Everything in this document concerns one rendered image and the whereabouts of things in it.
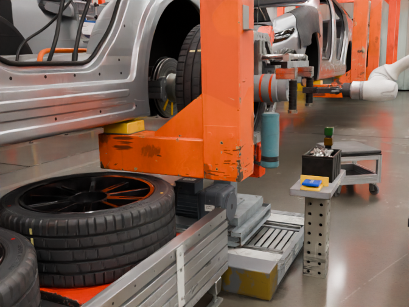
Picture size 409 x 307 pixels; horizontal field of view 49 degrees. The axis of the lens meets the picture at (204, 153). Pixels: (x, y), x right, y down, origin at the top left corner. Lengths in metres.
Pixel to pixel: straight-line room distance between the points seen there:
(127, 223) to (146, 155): 0.49
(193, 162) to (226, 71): 0.39
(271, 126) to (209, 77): 0.51
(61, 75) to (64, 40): 2.49
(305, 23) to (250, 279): 3.62
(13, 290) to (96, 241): 0.42
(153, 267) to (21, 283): 0.40
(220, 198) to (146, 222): 0.56
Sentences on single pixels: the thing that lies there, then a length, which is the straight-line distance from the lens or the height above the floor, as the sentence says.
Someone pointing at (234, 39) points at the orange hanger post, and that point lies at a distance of 1.68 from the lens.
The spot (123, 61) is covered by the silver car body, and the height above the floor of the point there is 0.99.
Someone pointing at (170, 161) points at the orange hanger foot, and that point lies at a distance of 1.85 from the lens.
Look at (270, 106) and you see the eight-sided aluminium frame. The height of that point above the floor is 0.74.
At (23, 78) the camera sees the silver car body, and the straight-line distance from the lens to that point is 1.56.
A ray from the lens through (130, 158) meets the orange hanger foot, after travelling 1.96.
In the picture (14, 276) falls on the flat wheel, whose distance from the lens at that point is 1.16.
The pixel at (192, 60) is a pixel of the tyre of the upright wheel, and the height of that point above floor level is 0.99.
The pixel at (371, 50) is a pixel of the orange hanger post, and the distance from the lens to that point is 7.73.
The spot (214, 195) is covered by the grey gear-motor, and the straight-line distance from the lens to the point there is 2.02.
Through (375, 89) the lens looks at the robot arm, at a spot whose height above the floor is 0.84.
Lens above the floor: 0.98
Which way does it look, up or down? 11 degrees down
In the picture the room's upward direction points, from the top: 1 degrees counter-clockwise
